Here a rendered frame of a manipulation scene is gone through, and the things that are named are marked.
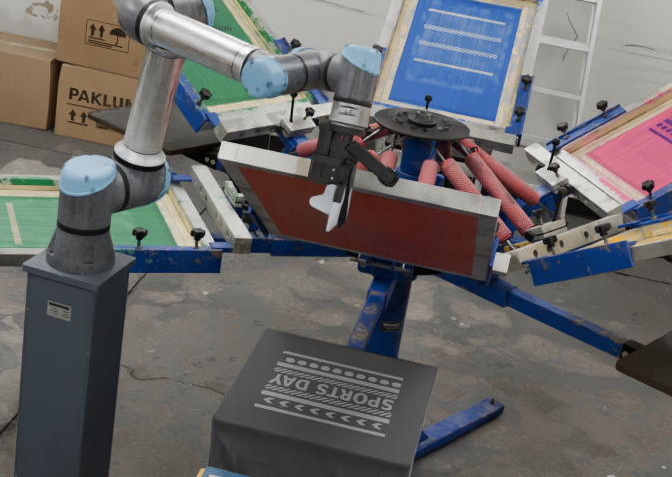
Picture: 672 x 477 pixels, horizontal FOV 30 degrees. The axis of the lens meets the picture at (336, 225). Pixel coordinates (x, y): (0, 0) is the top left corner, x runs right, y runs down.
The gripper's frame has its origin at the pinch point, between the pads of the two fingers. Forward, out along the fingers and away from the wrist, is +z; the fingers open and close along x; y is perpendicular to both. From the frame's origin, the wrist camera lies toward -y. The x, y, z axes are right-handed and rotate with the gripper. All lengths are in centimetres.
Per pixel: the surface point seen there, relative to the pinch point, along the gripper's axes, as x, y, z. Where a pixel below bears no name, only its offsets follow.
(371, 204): -27.1, -2.6, -4.9
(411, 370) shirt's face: -69, -16, 35
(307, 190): -26.8, 11.4, -5.0
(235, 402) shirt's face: -36, 19, 45
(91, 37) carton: -436, 213, -39
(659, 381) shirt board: -93, -78, 28
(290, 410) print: -38, 7, 45
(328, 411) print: -41, -1, 44
